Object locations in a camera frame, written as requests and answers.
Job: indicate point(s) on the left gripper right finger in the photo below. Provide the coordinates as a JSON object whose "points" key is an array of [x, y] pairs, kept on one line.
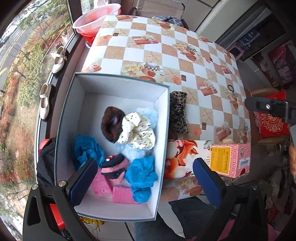
{"points": [[250, 222]]}

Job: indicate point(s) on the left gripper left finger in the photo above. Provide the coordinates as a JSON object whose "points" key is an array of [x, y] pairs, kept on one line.
{"points": [[50, 213]]}

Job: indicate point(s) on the small pink sponge block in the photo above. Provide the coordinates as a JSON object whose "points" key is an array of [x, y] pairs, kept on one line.
{"points": [[100, 185]]}

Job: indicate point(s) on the blue cloth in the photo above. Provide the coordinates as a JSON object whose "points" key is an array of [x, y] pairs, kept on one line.
{"points": [[85, 148], [141, 177]]}

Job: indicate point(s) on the large pink sponge block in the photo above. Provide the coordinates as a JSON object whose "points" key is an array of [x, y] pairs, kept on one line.
{"points": [[121, 194]]}

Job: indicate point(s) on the leopard print scrunchie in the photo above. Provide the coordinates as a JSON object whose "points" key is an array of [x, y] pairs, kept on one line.
{"points": [[177, 121]]}

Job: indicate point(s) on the right hand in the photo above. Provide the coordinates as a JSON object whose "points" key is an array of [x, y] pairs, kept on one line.
{"points": [[292, 155]]}

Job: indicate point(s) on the red embroidered cushion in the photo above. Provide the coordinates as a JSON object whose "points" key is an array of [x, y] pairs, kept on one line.
{"points": [[269, 126]]}

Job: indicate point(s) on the brown wooden chair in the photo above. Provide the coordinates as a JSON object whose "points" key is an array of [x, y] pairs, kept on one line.
{"points": [[255, 136]]}

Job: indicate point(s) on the black garment on stool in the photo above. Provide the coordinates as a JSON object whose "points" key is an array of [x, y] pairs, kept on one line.
{"points": [[45, 165]]}

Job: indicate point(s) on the person leg in jeans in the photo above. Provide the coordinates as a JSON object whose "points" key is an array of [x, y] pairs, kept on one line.
{"points": [[178, 220]]}

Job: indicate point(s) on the pink patterned tissue box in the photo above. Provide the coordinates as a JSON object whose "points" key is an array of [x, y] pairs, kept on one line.
{"points": [[230, 160]]}

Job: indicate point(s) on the checkered patterned tablecloth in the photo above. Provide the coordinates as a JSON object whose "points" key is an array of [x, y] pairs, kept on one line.
{"points": [[153, 50]]}

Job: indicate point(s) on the pink plastic stool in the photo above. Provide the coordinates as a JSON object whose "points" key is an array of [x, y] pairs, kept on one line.
{"points": [[236, 51]]}

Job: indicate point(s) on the pink black knit sock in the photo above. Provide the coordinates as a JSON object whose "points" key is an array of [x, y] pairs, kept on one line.
{"points": [[114, 168]]}

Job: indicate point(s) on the dark red knit scrunchie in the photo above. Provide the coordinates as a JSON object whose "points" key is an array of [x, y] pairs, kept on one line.
{"points": [[111, 124]]}

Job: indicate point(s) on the open dark storage box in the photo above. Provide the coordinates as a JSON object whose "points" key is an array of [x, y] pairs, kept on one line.
{"points": [[88, 96]]}

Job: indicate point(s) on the cream shoe near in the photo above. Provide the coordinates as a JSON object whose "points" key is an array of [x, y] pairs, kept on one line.
{"points": [[44, 100]]}

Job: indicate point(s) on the cream shoe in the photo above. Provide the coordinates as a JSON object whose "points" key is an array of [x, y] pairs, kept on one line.
{"points": [[59, 59], [44, 100]]}

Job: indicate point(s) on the cream polka dot scrunchie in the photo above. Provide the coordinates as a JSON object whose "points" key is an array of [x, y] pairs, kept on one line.
{"points": [[137, 132]]}

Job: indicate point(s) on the light blue fluffy scrunchie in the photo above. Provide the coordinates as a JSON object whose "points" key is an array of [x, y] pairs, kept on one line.
{"points": [[127, 150]]}

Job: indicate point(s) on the plaid dark cloth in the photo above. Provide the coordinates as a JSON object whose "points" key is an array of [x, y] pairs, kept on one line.
{"points": [[172, 20]]}

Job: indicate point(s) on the cream shoe far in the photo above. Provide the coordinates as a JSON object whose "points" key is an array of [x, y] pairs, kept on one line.
{"points": [[59, 59]]}

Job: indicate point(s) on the red plastic basin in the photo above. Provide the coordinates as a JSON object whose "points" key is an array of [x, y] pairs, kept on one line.
{"points": [[89, 38]]}

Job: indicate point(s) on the pink plastic basin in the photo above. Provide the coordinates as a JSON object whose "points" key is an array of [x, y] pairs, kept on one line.
{"points": [[90, 22]]}

